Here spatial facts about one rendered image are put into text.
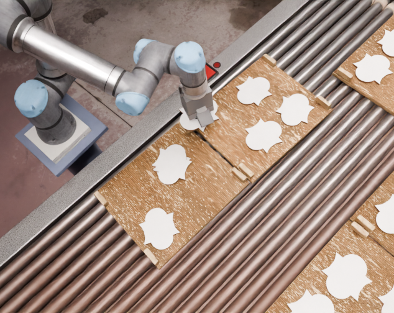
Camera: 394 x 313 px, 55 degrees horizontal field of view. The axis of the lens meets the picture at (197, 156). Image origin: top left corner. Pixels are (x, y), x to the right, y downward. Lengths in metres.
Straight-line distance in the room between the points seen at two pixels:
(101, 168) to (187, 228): 0.39
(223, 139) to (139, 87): 0.48
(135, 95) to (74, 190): 0.56
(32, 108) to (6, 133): 1.49
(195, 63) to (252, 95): 0.50
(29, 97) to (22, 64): 1.76
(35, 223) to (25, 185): 1.21
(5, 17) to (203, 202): 0.77
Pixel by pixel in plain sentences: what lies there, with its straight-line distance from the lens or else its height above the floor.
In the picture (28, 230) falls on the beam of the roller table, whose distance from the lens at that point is 1.43.
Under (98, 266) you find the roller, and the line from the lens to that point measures 1.30.
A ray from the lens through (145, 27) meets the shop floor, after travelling 3.04.
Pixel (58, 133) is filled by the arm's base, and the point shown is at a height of 0.95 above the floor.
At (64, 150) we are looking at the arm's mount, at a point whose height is 0.90.
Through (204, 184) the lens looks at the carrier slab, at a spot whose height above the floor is 0.94.
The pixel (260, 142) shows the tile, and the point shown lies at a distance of 1.34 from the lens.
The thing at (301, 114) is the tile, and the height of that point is 0.95.
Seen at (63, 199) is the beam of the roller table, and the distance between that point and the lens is 1.41.
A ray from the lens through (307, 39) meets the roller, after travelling 1.65.
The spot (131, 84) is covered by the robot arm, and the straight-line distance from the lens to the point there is 0.97.
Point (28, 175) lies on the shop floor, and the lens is 2.64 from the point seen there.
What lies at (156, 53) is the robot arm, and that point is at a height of 1.37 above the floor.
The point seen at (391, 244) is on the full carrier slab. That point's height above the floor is 0.94.
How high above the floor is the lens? 2.14
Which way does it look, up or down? 65 degrees down
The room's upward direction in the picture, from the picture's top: 12 degrees counter-clockwise
